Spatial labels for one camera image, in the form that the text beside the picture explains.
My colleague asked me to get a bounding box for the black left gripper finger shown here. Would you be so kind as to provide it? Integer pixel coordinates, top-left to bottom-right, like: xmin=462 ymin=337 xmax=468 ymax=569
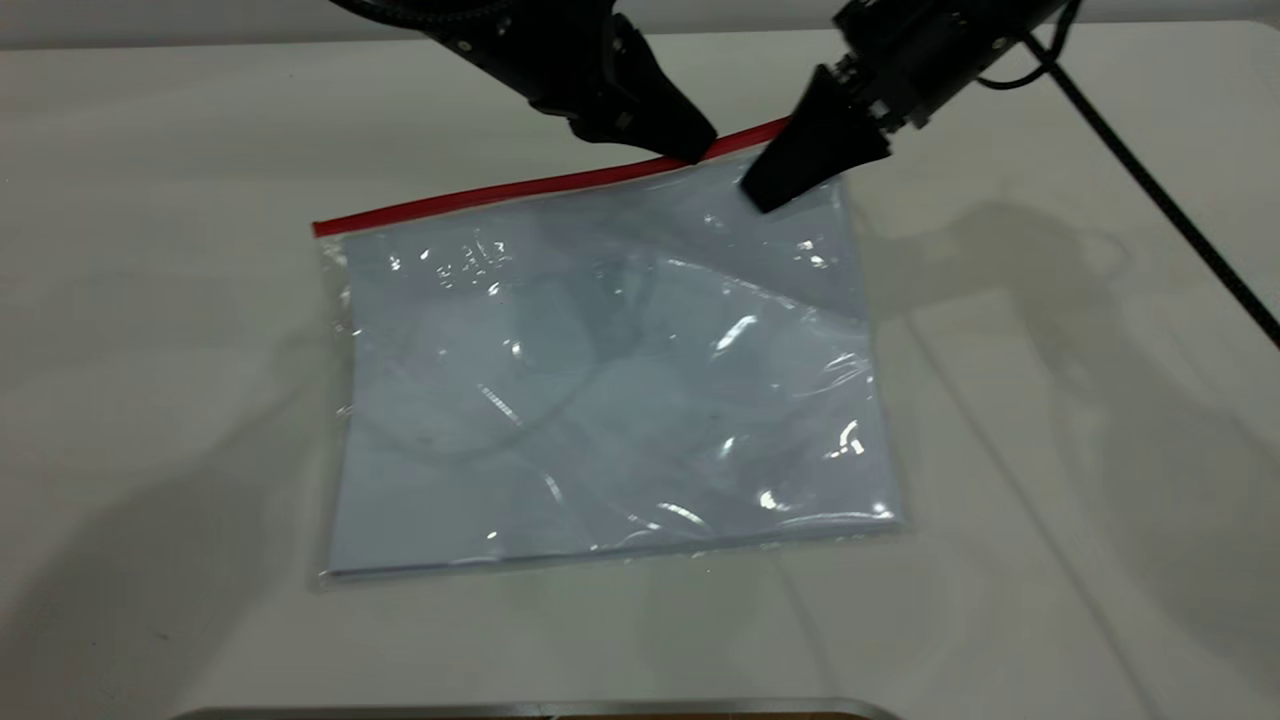
xmin=610 ymin=13 xmax=720 ymax=166
xmin=568 ymin=103 xmax=668 ymax=155

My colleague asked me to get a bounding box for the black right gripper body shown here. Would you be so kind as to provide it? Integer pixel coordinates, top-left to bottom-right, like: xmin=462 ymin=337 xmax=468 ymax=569
xmin=833 ymin=0 xmax=1063 ymax=131

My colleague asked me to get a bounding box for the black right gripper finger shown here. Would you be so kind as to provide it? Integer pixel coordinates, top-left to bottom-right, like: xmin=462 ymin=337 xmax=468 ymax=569
xmin=762 ymin=93 xmax=893 ymax=214
xmin=739 ymin=64 xmax=853 ymax=214

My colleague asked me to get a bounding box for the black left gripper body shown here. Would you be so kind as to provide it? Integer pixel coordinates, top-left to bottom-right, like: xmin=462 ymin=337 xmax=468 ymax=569
xmin=418 ymin=0 xmax=628 ymax=121

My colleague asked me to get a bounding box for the clear plastic zipper bag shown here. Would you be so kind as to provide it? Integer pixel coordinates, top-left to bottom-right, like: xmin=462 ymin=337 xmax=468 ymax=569
xmin=312 ymin=117 xmax=902 ymax=589

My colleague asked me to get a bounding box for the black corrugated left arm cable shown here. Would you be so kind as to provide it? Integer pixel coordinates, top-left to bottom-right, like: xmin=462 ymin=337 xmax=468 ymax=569
xmin=328 ymin=0 xmax=513 ymax=31

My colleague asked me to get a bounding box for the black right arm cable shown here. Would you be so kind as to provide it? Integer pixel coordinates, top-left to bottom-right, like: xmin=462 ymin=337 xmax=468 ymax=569
xmin=975 ymin=0 xmax=1280 ymax=351

